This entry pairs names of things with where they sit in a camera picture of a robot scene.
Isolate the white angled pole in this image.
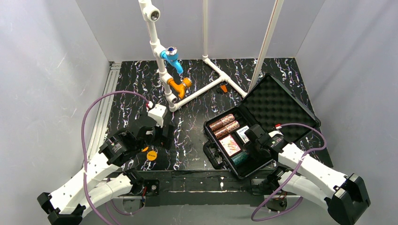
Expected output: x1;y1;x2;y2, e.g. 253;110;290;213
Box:
248;0;284;92

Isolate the upper orange chip row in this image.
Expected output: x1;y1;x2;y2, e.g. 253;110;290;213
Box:
209;113;235;131

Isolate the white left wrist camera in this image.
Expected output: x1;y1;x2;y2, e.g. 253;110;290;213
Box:
147;101;168;128

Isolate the purple cable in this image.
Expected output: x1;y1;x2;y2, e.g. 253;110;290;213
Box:
81;90;154;225
251;123;328;222

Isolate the white pvc pipe frame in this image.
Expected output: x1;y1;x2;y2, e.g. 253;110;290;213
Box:
138;0;249;113

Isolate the yellow dealer button lower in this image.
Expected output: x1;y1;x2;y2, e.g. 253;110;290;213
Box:
146;150;158;161

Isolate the orange faucet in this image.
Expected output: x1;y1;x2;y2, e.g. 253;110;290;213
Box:
167;77;192;99

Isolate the orange chip row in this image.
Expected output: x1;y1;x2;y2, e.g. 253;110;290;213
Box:
209;113;235;131
214;120;240;138

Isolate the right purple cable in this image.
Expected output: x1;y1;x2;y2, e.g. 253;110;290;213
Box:
251;123;328;222

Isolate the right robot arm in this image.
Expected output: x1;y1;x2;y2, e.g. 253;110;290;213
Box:
245;124;371;225

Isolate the aluminium rail frame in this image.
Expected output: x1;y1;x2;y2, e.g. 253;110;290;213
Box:
84;62;122;161

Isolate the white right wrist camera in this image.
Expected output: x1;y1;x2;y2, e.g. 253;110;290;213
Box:
267;124;284;140

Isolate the black plastic poker case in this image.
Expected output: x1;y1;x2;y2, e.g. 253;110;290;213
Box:
203;74;321;179

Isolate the green poker chip stack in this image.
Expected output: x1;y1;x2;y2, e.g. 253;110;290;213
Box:
231;151;249;166

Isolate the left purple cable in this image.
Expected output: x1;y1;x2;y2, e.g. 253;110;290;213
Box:
81;90;154;225

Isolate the blue faucet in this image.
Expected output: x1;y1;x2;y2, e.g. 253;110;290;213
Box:
160;46;184;74

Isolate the red playing card deck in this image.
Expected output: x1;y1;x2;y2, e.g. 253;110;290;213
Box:
219;135;242;157

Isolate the blue playing card deck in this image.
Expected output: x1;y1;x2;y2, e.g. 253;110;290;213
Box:
236;126;249;143

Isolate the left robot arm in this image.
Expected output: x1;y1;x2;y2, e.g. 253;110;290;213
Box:
37;115;175;225

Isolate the orange black small clip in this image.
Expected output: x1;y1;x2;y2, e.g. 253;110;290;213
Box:
216;84;230;94

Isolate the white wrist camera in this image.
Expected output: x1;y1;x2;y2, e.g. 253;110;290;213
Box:
147;101;168;128
267;124;284;140

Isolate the lower orange chip row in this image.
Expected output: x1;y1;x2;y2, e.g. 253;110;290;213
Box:
214;120;240;138

